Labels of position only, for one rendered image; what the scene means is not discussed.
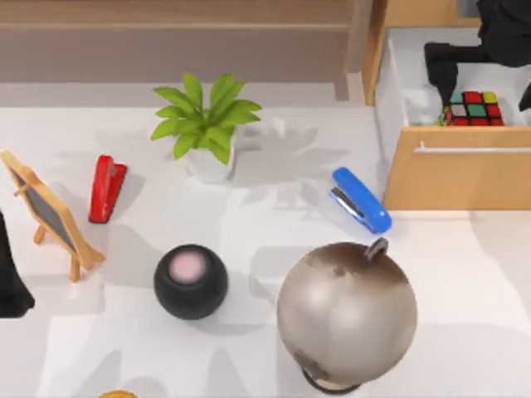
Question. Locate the red stapler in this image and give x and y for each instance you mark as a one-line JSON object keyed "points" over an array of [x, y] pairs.
{"points": [[105, 190]]}

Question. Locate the wooden framed blackboard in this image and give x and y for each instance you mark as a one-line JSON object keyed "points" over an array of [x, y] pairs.
{"points": [[45, 207]]}

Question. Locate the blue stapler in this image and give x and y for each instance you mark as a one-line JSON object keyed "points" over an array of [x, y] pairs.
{"points": [[365, 199]]}

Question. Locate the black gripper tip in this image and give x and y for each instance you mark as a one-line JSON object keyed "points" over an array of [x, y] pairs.
{"points": [[10, 282]]}

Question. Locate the multicoloured puzzle cube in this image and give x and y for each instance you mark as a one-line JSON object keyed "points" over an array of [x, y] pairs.
{"points": [[475, 110]]}

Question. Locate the brown wooden cupboard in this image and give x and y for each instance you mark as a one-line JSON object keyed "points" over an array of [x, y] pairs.
{"points": [[166, 41]]}

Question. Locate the grey-brown globe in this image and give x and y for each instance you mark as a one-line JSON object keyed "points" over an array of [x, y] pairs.
{"points": [[346, 311]]}

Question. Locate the round black speaker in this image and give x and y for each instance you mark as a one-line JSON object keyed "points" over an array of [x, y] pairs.
{"points": [[191, 286]]}

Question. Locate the green plant in white pot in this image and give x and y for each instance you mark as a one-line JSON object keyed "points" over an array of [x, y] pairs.
{"points": [[205, 124]]}

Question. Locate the pale wooden cabinet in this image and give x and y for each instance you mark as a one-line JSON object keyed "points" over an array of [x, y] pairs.
{"points": [[375, 49]]}

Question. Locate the white pulled-out drawer box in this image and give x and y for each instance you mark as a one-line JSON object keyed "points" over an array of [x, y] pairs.
{"points": [[404, 91]]}

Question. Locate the yellow round thing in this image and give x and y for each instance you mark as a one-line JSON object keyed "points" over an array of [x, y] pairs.
{"points": [[116, 394]]}

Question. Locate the pale wooden drawer front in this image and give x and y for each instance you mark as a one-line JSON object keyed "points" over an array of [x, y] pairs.
{"points": [[456, 182]]}

